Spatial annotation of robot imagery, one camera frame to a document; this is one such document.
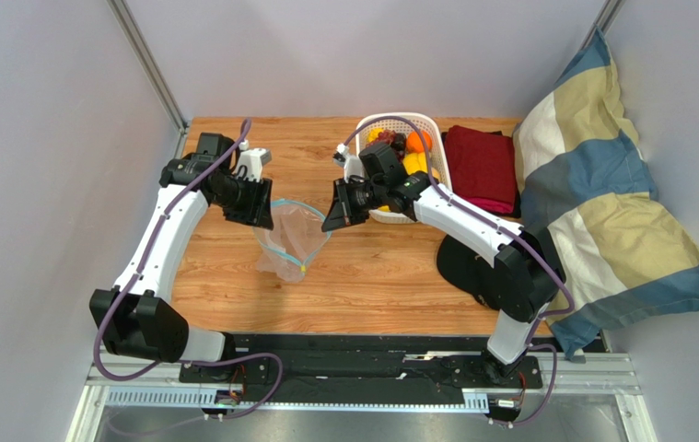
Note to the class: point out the orange fruit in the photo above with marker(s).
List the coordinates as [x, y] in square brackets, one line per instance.
[418, 143]

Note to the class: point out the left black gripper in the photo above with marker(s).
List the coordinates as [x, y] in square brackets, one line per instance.
[255, 214]

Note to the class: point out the clear zip top bag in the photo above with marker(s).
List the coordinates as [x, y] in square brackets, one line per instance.
[292, 245]

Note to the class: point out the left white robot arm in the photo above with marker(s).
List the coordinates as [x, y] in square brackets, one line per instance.
[135, 317]

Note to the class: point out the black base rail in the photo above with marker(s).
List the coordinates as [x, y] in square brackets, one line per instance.
[349, 369]

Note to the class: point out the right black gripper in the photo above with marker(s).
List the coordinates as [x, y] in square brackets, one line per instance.
[349, 202]

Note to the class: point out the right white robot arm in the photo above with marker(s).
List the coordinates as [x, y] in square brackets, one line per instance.
[525, 272]

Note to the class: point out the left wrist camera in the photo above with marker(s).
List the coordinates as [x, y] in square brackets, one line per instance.
[249, 165]

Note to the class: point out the black baseball cap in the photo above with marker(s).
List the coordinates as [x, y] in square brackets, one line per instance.
[463, 268]

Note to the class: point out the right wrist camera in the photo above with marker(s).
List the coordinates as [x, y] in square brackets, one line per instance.
[351, 164]

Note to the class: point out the yellow banana bunch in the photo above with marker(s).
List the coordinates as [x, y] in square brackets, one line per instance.
[414, 162]

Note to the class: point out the folded red cloth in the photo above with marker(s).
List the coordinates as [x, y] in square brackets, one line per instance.
[482, 169]

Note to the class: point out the white plastic basket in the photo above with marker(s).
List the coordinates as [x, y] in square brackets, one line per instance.
[404, 122]

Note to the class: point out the striped blue yellow pillow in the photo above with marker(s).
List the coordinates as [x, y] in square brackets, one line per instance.
[581, 175]

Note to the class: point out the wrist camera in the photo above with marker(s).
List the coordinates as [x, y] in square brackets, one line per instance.
[249, 165]
[351, 164]

